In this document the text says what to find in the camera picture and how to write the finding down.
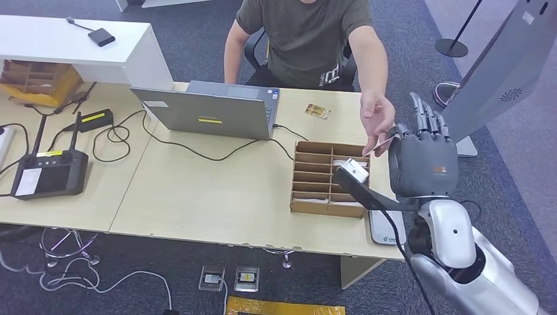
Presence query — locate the black remote controller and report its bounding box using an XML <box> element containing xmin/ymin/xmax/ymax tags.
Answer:
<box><xmin>11</xmin><ymin>112</ymin><xmax>89</xmax><ymax>201</ymax></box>

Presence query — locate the pale wooden desk leg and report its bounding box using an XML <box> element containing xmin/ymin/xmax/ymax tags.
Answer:
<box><xmin>340</xmin><ymin>255</ymin><xmax>387</xmax><ymax>291</ymax></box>

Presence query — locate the wooden card slot organizer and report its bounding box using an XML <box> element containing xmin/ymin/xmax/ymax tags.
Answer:
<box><xmin>290</xmin><ymin>140</ymin><xmax>371</xmax><ymax>219</ymax></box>
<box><xmin>0</xmin><ymin>60</ymin><xmax>67</xmax><ymax>97</ymax></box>

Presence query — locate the person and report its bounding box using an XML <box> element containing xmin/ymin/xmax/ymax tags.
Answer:
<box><xmin>223</xmin><ymin>0</ymin><xmax>397</xmax><ymax>158</ymax></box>

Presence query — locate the black power adapter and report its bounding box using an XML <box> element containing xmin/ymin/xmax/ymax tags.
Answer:
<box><xmin>78</xmin><ymin>108</ymin><xmax>115</xmax><ymax>133</ymax></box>

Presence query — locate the long yellow floor tape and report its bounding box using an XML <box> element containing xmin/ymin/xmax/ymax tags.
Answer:
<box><xmin>225</xmin><ymin>296</ymin><xmax>346</xmax><ymax>315</ymax></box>

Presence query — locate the black stanchion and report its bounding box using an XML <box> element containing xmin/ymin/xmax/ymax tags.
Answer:
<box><xmin>435</xmin><ymin>0</ymin><xmax>485</xmax><ymax>58</ymax></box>

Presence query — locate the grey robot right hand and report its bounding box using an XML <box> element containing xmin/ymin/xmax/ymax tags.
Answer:
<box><xmin>387</xmin><ymin>92</ymin><xmax>460</xmax><ymax>199</ymax></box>

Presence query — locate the black laptop power cable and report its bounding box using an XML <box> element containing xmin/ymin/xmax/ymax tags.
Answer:
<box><xmin>92</xmin><ymin>109</ymin><xmax>309</xmax><ymax>163</ymax></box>

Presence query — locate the white furniture base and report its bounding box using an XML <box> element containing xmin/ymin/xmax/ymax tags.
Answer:
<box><xmin>115</xmin><ymin>0</ymin><xmax>215</xmax><ymax>12</ymax></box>

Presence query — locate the grey kiosk stand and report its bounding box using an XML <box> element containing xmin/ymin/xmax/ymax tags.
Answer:
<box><xmin>441</xmin><ymin>0</ymin><xmax>557</xmax><ymax>158</ymax></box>

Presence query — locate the yellow cardboard box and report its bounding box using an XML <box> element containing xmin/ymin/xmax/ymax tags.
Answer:
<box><xmin>0</xmin><ymin>65</ymin><xmax>84</xmax><ymax>108</ymax></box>

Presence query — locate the metal floor socket plate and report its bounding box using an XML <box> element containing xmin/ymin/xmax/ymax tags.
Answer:
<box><xmin>233</xmin><ymin>265</ymin><xmax>261</xmax><ymax>293</ymax></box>
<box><xmin>198</xmin><ymin>265</ymin><xmax>226</xmax><ymax>293</ymax></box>

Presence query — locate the golden picture ID card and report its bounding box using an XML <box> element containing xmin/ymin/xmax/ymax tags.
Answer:
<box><xmin>304</xmin><ymin>102</ymin><xmax>330</xmax><ymax>120</ymax></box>

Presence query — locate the thin black cable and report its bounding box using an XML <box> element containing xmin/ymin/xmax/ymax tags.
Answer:
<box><xmin>0</xmin><ymin>123</ymin><xmax>30</xmax><ymax>198</ymax></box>

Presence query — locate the chrome stool frame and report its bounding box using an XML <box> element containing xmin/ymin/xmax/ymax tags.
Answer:
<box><xmin>39</xmin><ymin>226</ymin><xmax>102</xmax><ymax>268</ymax></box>

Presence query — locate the white floor cable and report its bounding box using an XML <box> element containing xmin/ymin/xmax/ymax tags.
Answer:
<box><xmin>0</xmin><ymin>249</ymin><xmax>174</xmax><ymax>312</ymax></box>

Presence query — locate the person's left hand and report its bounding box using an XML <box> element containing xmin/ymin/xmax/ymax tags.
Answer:
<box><xmin>359</xmin><ymin>89</ymin><xmax>397</xmax><ymax>158</ymax></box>

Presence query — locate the grey laptop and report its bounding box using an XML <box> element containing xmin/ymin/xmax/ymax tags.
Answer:
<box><xmin>130</xmin><ymin>80</ymin><xmax>280</xmax><ymax>141</ymax></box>

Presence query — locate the black cable bundle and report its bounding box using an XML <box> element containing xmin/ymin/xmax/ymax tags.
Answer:
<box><xmin>24</xmin><ymin>81</ymin><xmax>97</xmax><ymax>117</ymax></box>

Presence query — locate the black camera bracket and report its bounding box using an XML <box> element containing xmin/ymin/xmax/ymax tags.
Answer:
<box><xmin>332</xmin><ymin>167</ymin><xmax>421</xmax><ymax>214</ymax></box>

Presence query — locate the white card reader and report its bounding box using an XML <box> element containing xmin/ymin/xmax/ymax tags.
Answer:
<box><xmin>368</xmin><ymin>209</ymin><xmax>408</xmax><ymax>247</ymax></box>

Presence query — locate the grey socket cable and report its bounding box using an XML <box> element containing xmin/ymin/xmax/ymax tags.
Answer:
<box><xmin>217</xmin><ymin>278</ymin><xmax>229</xmax><ymax>315</ymax></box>

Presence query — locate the black camera cable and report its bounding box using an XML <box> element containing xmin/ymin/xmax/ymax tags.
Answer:
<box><xmin>379</xmin><ymin>209</ymin><xmax>437</xmax><ymax>315</ymax></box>

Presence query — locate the white shelf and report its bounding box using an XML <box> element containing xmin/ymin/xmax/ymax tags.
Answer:
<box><xmin>0</xmin><ymin>15</ymin><xmax>175</xmax><ymax>92</ymax></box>

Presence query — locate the pale room key card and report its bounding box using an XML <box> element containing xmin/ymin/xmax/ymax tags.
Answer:
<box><xmin>362</xmin><ymin>133</ymin><xmax>400</xmax><ymax>158</ymax></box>

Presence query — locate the white power strip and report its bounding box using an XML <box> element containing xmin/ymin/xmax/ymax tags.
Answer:
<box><xmin>0</xmin><ymin>126</ymin><xmax>16</xmax><ymax>168</ymax></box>

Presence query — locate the black dongle with cable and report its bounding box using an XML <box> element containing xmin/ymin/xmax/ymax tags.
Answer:
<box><xmin>66</xmin><ymin>16</ymin><xmax>117</xmax><ymax>48</ymax></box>

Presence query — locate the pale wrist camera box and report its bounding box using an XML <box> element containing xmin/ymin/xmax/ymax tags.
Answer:
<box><xmin>339</xmin><ymin>158</ymin><xmax>370</xmax><ymax>184</ymax></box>

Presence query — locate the chrome furniture foot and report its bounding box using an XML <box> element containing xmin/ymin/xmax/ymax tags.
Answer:
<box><xmin>263</xmin><ymin>245</ymin><xmax>302</xmax><ymax>270</ymax></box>

